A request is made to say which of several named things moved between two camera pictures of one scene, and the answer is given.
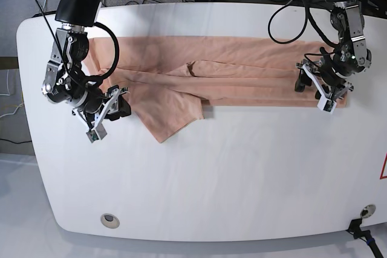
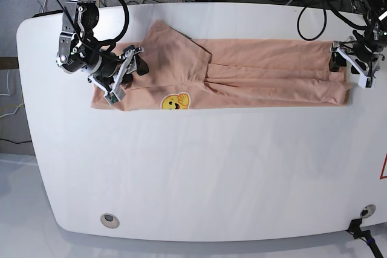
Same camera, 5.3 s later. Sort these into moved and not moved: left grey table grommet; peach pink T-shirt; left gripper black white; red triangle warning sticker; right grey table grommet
Moved: left gripper black white; peach pink T-shirt
Not moved: right grey table grommet; left grey table grommet; red triangle warning sticker
